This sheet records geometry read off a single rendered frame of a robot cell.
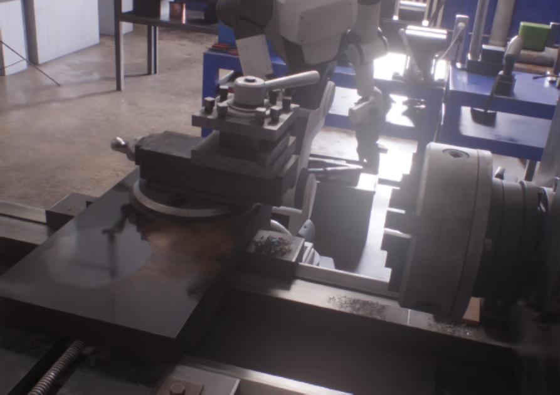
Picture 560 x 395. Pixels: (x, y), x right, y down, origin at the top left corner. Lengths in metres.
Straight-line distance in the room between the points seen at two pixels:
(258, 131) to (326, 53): 0.90
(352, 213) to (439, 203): 2.22
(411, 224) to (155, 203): 0.59
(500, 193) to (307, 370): 0.52
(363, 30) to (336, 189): 1.08
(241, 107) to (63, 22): 5.06
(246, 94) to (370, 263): 1.86
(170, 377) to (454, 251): 0.44
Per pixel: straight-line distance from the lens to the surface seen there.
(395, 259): 0.96
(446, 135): 2.71
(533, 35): 4.11
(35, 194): 3.46
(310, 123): 2.04
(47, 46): 5.98
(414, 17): 6.41
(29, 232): 1.39
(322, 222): 3.06
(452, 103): 2.66
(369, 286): 1.22
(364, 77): 2.21
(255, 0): 1.83
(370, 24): 2.10
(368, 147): 2.35
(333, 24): 1.92
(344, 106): 2.84
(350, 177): 3.04
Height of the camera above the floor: 1.51
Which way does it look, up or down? 25 degrees down
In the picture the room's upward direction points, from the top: 6 degrees clockwise
